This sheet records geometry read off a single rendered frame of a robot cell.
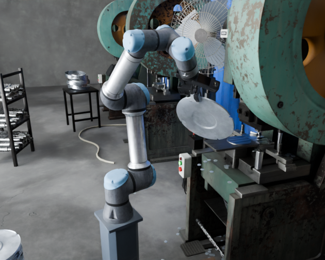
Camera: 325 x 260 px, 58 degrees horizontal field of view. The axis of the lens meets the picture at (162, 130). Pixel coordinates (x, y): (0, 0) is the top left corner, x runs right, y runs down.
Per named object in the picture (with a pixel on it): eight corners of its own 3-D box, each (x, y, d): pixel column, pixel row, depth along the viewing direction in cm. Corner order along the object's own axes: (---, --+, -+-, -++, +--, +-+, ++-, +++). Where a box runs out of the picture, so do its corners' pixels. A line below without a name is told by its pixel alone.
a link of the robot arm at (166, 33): (148, 22, 107) (164, 38, 101) (172, 22, 113) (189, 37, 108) (143, 42, 112) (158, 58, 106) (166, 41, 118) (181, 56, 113)
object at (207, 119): (195, 141, 157) (195, 139, 157) (244, 138, 136) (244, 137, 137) (165, 101, 143) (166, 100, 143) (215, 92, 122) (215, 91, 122)
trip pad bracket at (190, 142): (193, 168, 183) (194, 138, 176) (187, 161, 192) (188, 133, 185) (201, 166, 185) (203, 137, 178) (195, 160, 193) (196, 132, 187)
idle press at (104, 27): (105, 125, 436) (96, -4, 380) (94, 109, 523) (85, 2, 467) (197, 114, 490) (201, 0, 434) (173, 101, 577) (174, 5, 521)
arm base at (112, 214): (110, 227, 139) (109, 209, 136) (98, 212, 151) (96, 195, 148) (138, 217, 147) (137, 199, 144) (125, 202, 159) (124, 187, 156)
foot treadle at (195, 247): (185, 263, 163) (186, 256, 161) (179, 251, 172) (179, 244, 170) (274, 240, 181) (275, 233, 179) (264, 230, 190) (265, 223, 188)
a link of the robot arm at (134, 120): (123, 190, 153) (111, 84, 141) (146, 181, 162) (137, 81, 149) (134, 197, 144) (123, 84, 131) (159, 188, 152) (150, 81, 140)
